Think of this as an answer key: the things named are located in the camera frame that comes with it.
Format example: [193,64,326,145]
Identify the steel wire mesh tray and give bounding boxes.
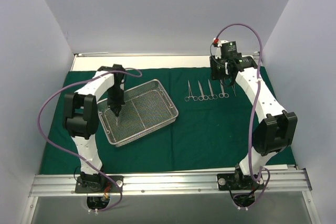
[98,79,178,147]

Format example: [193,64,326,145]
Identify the steel surgical forceps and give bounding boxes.
[208,80,218,100]

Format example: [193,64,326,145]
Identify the steel surgical scissors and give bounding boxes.
[184,80,198,102]

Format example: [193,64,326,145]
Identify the dark green surgical cloth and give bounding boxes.
[39,66,299,175]

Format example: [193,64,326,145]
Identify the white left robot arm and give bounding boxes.
[63,64,125,192]

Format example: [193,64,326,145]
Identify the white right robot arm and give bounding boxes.
[210,38,298,189]

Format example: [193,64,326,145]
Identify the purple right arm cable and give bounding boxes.
[212,23,270,209]

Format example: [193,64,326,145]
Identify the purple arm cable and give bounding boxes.
[212,23,270,209]
[38,68,144,213]

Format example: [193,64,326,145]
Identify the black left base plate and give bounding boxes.
[75,173,120,194]

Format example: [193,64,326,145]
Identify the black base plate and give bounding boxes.
[216,173,265,191]
[75,173,120,194]

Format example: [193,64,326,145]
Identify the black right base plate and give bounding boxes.
[216,173,265,191]

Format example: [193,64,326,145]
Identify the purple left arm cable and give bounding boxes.
[38,68,144,213]

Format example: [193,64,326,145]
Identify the aluminium front frame rail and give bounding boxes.
[29,169,312,197]

